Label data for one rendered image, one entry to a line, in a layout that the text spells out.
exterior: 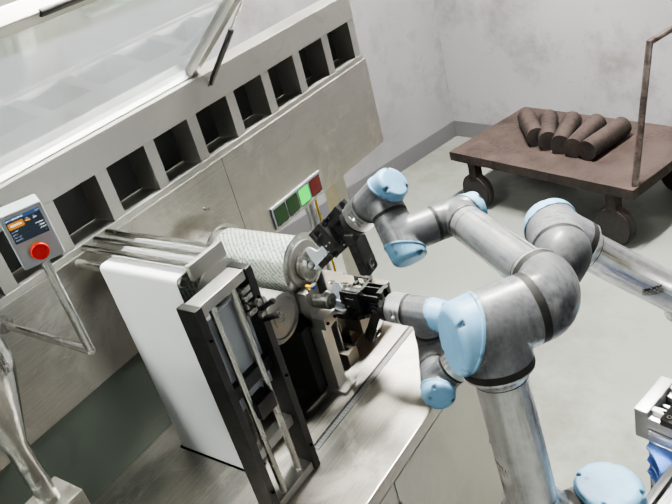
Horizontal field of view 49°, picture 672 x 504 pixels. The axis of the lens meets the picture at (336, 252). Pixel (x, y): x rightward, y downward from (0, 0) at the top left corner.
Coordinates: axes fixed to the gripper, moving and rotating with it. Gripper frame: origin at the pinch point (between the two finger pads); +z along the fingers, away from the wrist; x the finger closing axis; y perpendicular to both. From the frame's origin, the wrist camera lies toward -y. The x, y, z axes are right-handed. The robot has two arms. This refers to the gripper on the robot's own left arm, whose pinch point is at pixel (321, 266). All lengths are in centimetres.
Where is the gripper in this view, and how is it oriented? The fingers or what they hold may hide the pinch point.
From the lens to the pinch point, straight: 173.4
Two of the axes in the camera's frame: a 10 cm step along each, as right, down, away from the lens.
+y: -7.0, -7.1, 0.0
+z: -4.7, 4.6, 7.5
